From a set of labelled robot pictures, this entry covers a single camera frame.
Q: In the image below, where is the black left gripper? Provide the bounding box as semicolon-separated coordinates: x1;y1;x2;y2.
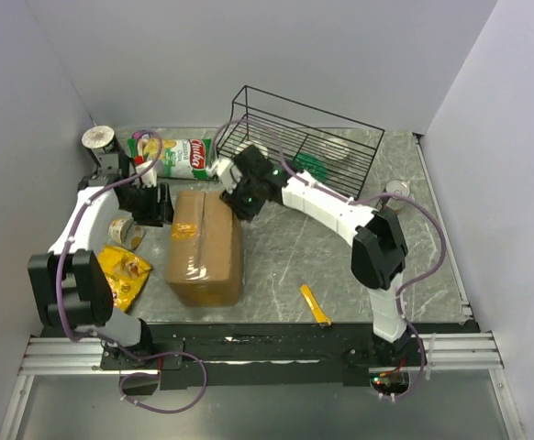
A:
122;181;180;227

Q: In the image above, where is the silver top tin can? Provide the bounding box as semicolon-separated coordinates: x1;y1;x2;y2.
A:
381;179;413;215

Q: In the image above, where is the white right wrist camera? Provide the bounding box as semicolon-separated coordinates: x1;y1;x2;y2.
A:
206;158;242;193

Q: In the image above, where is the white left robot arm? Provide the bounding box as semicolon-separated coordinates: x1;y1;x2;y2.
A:
28;181;173;369

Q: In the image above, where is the green lid jar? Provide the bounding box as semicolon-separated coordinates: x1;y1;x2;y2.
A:
293;152;328;183

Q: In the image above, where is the yellow utility knife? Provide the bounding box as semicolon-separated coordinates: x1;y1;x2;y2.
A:
300;284;332;327

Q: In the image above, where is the aluminium rail frame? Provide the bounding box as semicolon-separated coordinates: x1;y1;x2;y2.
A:
0;324;525;439

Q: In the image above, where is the brown cardboard express box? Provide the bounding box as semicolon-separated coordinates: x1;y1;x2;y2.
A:
165;190;243;307

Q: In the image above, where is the green white chips bag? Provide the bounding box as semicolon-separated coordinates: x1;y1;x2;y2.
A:
128;135;211;181

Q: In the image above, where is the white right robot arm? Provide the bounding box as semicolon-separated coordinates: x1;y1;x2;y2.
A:
209;144;408;366

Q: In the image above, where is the black wire basket rack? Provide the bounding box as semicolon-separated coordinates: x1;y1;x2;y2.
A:
216;85;385;198

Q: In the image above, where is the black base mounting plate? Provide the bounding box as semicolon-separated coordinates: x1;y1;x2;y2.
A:
99;321;479;391

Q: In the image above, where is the black can white lid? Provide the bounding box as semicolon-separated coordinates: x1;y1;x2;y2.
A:
81;126;119;170

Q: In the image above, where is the yellow chips bag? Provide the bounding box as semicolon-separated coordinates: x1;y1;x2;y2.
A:
97;245;152;312

